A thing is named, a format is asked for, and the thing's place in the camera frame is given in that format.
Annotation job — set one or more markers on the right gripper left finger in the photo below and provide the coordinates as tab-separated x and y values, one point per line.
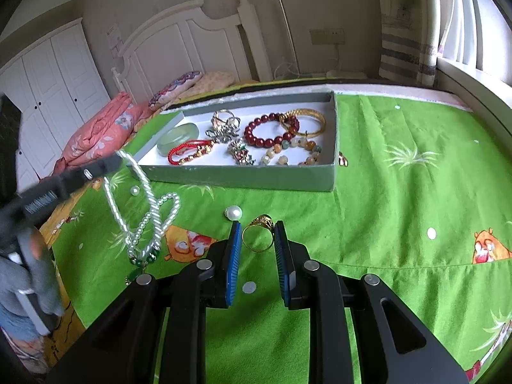
225	256

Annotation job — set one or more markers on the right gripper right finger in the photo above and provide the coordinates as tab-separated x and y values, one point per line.
290	258

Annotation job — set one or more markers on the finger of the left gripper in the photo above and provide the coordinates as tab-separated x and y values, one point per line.
49	193

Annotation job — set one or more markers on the silver pearl brooch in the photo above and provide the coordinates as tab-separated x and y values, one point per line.
223	134

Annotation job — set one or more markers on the gold interlocked ring bangle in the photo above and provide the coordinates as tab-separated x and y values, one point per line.
225	120

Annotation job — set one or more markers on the grey jewelry tray box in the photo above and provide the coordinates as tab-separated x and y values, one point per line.
282	161

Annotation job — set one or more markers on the grey gloved left hand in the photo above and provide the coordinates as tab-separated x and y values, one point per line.
37	274

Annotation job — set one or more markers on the large loose pearl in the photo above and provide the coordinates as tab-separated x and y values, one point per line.
233	213

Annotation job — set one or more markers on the small loose pearl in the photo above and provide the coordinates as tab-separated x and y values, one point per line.
135	191

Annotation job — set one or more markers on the pink folded quilt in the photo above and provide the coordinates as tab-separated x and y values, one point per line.
106	132

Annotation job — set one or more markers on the white wardrobe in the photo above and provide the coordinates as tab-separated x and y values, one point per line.
57	87

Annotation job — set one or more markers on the yellow floral bedsheet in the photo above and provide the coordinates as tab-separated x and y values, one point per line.
69	327

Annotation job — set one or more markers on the green jade bangle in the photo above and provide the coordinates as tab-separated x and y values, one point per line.
176	136

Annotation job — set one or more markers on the green cartoon cloth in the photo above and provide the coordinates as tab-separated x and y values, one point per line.
422	199

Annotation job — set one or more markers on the patterned round cushion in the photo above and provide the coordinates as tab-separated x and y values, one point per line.
174	89

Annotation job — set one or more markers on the cream quilted pillow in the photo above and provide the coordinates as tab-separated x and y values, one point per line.
210	82

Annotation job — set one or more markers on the white bed headboard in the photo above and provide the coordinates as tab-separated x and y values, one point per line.
183	38

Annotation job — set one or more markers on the beige striped curtain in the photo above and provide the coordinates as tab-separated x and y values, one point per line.
416	33

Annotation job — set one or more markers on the wall socket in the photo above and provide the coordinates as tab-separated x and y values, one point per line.
334	36

